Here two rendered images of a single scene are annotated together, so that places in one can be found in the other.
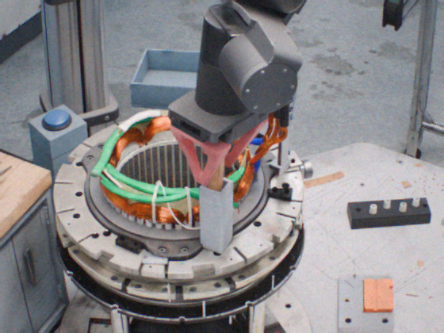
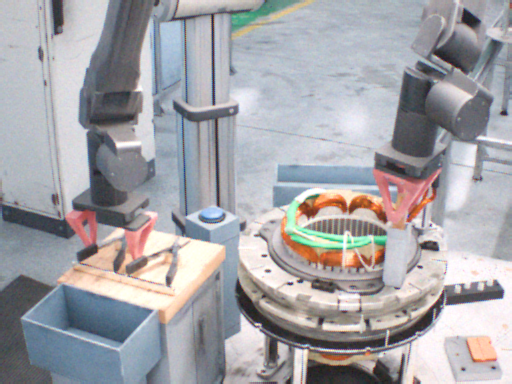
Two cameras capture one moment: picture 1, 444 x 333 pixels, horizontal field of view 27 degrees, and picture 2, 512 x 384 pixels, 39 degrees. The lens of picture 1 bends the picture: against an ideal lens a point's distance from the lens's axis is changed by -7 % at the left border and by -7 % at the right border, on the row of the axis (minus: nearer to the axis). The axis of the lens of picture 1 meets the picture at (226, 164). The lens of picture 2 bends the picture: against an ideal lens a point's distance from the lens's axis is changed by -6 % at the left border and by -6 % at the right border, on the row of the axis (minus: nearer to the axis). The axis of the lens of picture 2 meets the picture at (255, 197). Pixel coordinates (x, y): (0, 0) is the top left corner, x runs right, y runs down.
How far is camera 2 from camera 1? 0.34 m
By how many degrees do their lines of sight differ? 12
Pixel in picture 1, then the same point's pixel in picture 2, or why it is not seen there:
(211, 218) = (395, 255)
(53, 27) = (194, 143)
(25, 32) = not seen: hidden behind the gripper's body
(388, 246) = (474, 316)
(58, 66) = (197, 180)
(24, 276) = (197, 343)
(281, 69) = (480, 102)
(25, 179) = (203, 253)
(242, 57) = (449, 94)
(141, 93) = (282, 195)
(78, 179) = (260, 245)
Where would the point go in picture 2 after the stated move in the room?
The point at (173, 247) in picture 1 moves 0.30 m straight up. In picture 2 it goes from (361, 285) to (376, 74)
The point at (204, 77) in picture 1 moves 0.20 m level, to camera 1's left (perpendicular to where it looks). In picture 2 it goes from (405, 124) to (243, 126)
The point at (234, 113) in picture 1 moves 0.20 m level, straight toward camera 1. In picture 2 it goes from (426, 155) to (475, 231)
